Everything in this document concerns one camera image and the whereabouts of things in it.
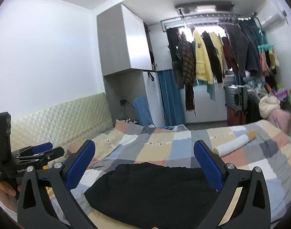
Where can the yellow fleece jacket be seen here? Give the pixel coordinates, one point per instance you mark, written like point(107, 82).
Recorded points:
point(203, 66)

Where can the white air conditioner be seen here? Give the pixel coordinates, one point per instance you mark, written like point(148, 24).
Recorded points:
point(270, 21)

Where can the black puffer jacket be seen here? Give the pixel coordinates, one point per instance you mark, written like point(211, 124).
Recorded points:
point(146, 195)

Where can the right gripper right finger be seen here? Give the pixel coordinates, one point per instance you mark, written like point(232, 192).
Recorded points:
point(253, 207)

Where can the ceiling drying rack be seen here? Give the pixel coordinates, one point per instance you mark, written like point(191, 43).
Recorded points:
point(208, 19)

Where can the blue towel covered chair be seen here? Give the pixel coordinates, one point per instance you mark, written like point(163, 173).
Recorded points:
point(143, 112)

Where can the dark grey hanging coat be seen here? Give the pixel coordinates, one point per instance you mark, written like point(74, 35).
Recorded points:
point(243, 50)

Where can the patchwork pastel quilt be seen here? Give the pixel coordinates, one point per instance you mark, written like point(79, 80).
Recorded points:
point(129, 144)

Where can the cream fluffy bundle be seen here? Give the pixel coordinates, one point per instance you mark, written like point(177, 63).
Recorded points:
point(267, 104)

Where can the white cylindrical bolster pillow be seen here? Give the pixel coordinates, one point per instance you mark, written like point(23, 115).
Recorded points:
point(229, 147)

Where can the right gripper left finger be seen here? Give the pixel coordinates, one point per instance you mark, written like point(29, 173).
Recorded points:
point(35, 209)

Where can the person's left hand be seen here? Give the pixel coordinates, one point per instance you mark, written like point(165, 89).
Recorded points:
point(6, 193)

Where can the black hanging cardigan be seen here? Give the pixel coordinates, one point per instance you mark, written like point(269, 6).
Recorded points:
point(213, 58)

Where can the grey overhead wardrobe cabinet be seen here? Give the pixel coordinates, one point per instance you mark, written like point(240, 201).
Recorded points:
point(122, 41)

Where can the blue curtain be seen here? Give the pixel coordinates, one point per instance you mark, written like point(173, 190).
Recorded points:
point(171, 98)

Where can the green sock hanger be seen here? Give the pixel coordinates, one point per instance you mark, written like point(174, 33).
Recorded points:
point(264, 46)

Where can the cream quilted headboard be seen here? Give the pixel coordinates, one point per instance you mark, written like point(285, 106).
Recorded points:
point(63, 124)

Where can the brown plaid scarf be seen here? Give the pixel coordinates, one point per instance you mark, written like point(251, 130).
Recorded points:
point(189, 73)

